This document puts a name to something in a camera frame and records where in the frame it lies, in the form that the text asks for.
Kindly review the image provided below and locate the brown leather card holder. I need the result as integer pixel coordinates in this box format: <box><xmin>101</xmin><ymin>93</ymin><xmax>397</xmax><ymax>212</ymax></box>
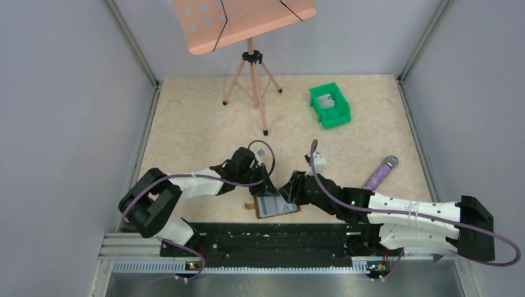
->
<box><xmin>244</xmin><ymin>196</ymin><xmax>301</xmax><ymax>219</ymax></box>

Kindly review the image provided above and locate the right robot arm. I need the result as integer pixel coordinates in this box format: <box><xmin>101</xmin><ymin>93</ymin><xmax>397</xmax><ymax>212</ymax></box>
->
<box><xmin>279</xmin><ymin>171</ymin><xmax>495</xmax><ymax>262</ymax></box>

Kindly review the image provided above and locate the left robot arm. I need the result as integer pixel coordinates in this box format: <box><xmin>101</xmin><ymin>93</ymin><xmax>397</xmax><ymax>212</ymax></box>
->
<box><xmin>118</xmin><ymin>147</ymin><xmax>279</xmax><ymax>246</ymax></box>

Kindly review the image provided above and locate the silver card in bin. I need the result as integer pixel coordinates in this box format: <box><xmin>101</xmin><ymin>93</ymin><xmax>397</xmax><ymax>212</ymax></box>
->
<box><xmin>317</xmin><ymin>94</ymin><xmax>335</xmax><ymax>110</ymax></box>

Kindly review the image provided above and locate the purple glitter microphone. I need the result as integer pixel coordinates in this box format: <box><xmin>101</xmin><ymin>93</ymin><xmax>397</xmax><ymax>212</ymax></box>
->
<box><xmin>363</xmin><ymin>155</ymin><xmax>399</xmax><ymax>191</ymax></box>

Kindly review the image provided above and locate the green plastic bin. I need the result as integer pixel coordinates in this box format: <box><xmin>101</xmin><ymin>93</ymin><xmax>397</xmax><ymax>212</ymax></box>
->
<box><xmin>309</xmin><ymin>82</ymin><xmax>352</xmax><ymax>129</ymax></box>

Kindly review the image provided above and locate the pink music stand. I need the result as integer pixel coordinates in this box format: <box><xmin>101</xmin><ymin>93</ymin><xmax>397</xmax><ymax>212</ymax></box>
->
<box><xmin>172</xmin><ymin>0</ymin><xmax>316</xmax><ymax>136</ymax></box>

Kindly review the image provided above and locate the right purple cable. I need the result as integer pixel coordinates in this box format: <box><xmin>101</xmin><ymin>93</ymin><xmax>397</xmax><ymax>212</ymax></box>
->
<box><xmin>309</xmin><ymin>139</ymin><xmax>522</xmax><ymax>282</ymax></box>

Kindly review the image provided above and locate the purple cable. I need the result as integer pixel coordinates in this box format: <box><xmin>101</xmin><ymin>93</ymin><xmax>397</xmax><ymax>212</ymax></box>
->
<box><xmin>119</xmin><ymin>139</ymin><xmax>276</xmax><ymax>283</ymax></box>
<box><xmin>309</xmin><ymin>139</ymin><xmax>522</xmax><ymax>282</ymax></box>

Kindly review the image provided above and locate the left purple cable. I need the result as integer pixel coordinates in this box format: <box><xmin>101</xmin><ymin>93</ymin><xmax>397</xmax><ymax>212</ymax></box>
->
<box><xmin>119</xmin><ymin>139</ymin><xmax>276</xmax><ymax>283</ymax></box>

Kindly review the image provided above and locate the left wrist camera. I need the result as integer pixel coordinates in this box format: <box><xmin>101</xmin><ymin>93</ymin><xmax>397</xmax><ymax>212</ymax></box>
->
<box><xmin>256</xmin><ymin>148</ymin><xmax>265</xmax><ymax>158</ymax></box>

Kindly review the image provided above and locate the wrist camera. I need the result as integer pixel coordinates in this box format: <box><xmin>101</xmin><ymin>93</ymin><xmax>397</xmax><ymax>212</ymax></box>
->
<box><xmin>256</xmin><ymin>148</ymin><xmax>265</xmax><ymax>158</ymax></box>
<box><xmin>305</xmin><ymin>152</ymin><xmax>327</xmax><ymax>176</ymax></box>

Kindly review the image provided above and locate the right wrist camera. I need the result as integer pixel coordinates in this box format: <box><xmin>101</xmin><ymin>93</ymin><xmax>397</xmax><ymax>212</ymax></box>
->
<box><xmin>305</xmin><ymin>152</ymin><xmax>327</xmax><ymax>176</ymax></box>

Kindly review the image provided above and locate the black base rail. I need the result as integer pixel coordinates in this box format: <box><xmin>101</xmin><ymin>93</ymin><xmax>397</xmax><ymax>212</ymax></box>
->
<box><xmin>119</xmin><ymin>221</ymin><xmax>415</xmax><ymax>272</ymax></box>

